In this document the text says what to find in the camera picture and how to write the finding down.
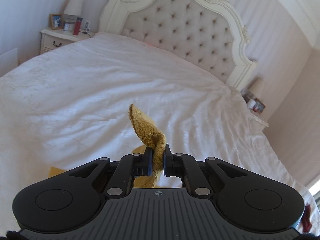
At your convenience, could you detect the white embroidered bedspread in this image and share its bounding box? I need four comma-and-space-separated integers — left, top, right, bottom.
1, 33, 319, 235

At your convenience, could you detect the right cream nightstand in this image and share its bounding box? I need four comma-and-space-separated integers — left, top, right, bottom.
248, 108, 269, 131

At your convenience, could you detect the cream nightstand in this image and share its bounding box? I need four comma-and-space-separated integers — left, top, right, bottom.
40, 28, 95, 54
248, 108, 269, 131

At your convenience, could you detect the white cylinder speaker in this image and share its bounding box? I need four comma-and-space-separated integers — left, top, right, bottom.
247, 98, 256, 109

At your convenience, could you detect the red fabric item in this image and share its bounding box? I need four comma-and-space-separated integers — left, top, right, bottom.
300, 204, 312, 233

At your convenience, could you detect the red water bottle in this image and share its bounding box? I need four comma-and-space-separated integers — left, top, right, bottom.
73, 17, 82, 36

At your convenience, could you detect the cream tufted headboard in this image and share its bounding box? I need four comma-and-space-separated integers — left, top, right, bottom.
99, 0, 257, 89

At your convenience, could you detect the small white desk display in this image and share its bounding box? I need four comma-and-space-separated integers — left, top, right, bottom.
83, 21, 91, 31

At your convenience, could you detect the left cream nightstand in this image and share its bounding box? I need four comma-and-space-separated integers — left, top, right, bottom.
40, 28, 95, 54

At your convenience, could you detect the small white alarm clock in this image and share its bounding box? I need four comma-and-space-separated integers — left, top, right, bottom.
63, 23, 74, 31

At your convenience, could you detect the left white table lamp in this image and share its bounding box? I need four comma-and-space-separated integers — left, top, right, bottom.
63, 0, 83, 24

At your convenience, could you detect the right wooden photo frame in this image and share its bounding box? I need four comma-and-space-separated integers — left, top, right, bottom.
252, 99, 266, 114

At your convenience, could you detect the wooden photo frame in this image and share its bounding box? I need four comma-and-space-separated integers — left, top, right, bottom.
49, 14, 63, 30
252, 99, 266, 114

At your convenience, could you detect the left wooden photo frame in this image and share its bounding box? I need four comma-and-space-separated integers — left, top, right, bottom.
49, 14, 63, 30

